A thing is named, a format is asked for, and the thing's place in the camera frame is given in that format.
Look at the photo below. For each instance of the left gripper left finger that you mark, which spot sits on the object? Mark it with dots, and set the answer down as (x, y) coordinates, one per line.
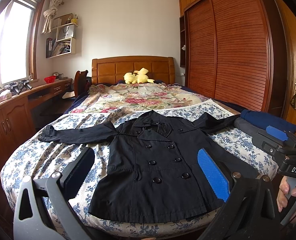
(32, 220)

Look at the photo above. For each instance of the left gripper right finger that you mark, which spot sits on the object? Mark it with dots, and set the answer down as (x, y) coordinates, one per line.
(249, 210)

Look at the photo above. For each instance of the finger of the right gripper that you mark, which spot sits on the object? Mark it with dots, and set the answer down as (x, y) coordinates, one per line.
(278, 134)
(267, 143)

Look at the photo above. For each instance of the black double-breasted coat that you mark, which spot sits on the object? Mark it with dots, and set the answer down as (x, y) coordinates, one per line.
(153, 175)

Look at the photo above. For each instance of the folded blue garment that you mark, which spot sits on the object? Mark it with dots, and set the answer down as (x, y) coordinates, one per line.
(263, 120)

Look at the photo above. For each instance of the folded grey garment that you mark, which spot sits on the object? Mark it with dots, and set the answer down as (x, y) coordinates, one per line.
(247, 127)

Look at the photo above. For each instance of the blue floral white bedspread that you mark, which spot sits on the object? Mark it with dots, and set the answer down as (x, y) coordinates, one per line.
(40, 159)

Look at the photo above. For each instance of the long wooden desk cabinet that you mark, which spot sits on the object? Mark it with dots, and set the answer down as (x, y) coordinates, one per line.
(16, 127)

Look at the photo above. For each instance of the wooden louvered wardrobe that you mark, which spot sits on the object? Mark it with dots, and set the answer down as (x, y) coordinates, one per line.
(235, 51)

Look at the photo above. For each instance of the pink floral quilt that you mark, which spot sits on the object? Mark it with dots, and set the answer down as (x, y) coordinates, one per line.
(136, 97)

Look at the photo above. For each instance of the wooden chair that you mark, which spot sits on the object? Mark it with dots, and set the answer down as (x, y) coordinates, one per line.
(81, 83)

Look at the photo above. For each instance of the wooden bed headboard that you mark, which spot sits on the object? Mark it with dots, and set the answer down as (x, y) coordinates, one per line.
(112, 69)

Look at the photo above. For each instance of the yellow plush toy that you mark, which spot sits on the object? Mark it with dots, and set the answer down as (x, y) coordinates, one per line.
(138, 76)

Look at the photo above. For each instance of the tied beige curtain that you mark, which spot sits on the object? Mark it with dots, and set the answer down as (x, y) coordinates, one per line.
(49, 15)

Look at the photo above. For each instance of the white wall shelf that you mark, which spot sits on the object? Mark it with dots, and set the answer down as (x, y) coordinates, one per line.
(62, 40)

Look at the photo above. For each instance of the window with wooden frame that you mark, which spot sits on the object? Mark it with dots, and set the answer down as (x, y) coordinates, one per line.
(19, 22)

